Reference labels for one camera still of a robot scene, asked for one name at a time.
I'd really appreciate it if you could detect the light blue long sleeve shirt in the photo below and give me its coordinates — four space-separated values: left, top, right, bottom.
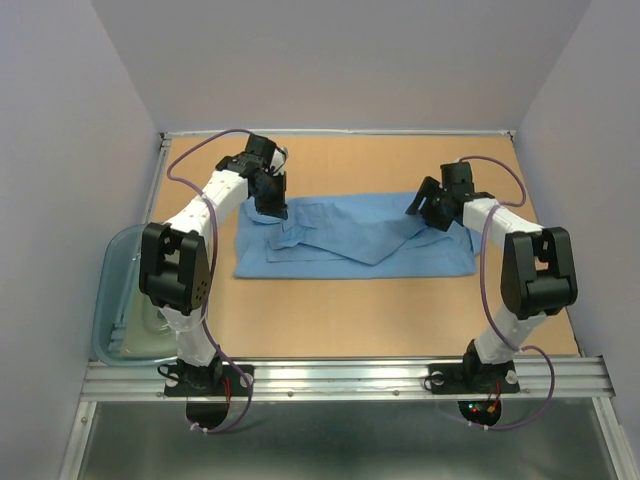
234 193 480 280

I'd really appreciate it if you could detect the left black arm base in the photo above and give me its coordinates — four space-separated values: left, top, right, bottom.
157 362 254 398

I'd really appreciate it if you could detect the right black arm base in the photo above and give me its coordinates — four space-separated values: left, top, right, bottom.
424 362 520 395

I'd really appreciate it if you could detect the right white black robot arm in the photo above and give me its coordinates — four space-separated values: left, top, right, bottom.
406 157 578 397

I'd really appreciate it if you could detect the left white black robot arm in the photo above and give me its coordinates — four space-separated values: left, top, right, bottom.
139 133 288 396

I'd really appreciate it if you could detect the clear blue plastic bin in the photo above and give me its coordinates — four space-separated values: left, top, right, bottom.
92 224 177 367

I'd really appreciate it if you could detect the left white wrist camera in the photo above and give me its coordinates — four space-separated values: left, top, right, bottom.
276 146 289 163

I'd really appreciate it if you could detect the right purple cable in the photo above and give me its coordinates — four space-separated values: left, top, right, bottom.
452 155 555 434

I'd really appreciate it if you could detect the aluminium front rail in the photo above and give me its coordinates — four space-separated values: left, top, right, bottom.
80 356 615 403

